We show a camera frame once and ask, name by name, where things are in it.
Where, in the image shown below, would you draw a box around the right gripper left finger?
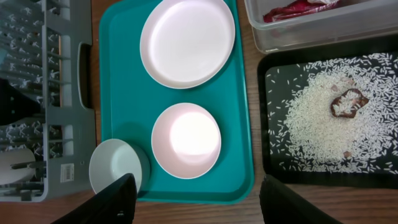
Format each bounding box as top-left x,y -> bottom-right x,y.
54,173 -> 137,224

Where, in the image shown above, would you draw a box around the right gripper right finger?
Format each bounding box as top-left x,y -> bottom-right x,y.
259,174 -> 341,224

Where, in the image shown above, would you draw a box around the white rice grains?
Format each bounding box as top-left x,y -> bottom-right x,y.
264,52 -> 397,175

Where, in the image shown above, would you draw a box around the small white bowl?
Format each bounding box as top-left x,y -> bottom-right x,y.
151,103 -> 221,179

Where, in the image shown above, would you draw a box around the white paper cup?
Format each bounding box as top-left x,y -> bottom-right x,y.
0,148 -> 35,185

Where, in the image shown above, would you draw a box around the brown food scrap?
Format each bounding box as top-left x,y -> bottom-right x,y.
330,88 -> 369,119

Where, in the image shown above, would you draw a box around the red snack wrapper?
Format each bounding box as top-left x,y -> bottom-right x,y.
263,0 -> 340,23

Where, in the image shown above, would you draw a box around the white tissue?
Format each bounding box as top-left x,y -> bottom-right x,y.
308,0 -> 339,4

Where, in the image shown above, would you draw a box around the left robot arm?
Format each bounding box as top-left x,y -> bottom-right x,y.
0,79 -> 42,126

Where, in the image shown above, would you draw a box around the black plastic waste tray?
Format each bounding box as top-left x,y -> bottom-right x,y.
256,34 -> 398,190

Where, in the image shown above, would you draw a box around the grey plastic dishwasher rack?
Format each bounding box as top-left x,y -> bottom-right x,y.
1,0 -> 96,202

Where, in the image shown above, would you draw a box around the clear plastic waste bin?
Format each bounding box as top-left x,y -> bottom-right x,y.
244,0 -> 397,54

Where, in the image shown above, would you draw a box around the light grey bowl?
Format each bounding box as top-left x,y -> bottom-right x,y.
89,139 -> 150,193

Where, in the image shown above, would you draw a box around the teal plastic serving tray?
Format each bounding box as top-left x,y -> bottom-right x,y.
99,1 -> 255,204

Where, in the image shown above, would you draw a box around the large white round plate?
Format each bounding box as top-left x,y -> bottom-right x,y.
140,0 -> 236,89

